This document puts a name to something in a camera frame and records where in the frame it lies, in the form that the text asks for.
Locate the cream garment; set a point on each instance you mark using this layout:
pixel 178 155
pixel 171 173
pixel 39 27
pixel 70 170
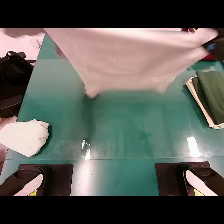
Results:
pixel 200 100

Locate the white garment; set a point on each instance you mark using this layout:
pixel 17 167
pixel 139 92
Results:
pixel 25 136

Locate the white T-shirt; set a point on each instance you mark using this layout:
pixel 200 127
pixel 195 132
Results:
pixel 133 60

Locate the dark green garment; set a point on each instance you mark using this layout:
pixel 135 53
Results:
pixel 211 90

